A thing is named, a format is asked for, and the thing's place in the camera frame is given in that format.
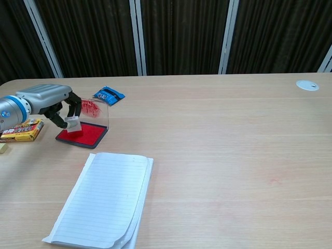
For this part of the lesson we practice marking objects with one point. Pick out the orange yellow printed box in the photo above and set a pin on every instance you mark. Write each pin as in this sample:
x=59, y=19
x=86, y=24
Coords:
x=23, y=132

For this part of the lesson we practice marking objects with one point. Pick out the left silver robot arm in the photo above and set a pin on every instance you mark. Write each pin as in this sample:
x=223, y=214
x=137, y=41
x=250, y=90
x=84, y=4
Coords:
x=13, y=112

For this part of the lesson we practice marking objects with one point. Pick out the black folding screen panel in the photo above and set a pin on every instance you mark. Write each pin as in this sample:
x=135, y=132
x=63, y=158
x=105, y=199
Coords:
x=13, y=39
x=181, y=33
x=280, y=33
x=90, y=33

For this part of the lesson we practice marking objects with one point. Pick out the blue snack packet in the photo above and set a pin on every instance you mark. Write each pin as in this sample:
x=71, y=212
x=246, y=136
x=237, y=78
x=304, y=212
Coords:
x=109, y=95

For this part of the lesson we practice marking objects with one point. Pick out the pale yellow eraser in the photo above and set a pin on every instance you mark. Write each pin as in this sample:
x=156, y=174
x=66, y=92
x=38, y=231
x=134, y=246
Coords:
x=2, y=149

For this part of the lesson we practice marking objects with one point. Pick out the white lined notepad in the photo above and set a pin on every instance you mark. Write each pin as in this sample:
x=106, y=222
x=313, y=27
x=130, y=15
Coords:
x=103, y=202

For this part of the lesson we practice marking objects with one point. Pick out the red ink pad clear lid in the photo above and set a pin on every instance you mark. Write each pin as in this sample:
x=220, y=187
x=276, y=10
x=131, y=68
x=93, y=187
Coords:
x=88, y=137

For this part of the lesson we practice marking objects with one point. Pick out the white red stamp block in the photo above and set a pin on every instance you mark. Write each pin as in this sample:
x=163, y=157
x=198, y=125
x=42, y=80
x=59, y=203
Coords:
x=74, y=124

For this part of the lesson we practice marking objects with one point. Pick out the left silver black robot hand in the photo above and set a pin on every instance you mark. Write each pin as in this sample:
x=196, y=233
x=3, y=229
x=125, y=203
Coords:
x=44, y=97

